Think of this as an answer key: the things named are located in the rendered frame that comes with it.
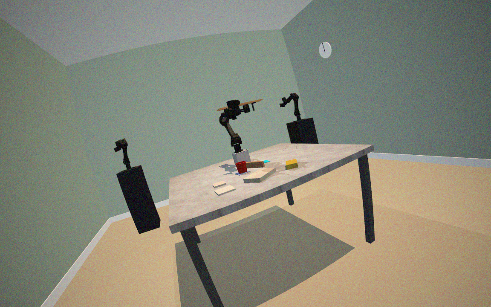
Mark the yellow rectangular block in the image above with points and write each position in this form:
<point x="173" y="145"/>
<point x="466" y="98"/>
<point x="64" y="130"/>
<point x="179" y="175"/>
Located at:
<point x="291" y="164"/>

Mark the beige rectangular block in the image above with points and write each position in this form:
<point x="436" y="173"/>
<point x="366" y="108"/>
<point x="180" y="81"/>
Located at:
<point x="259" y="175"/>

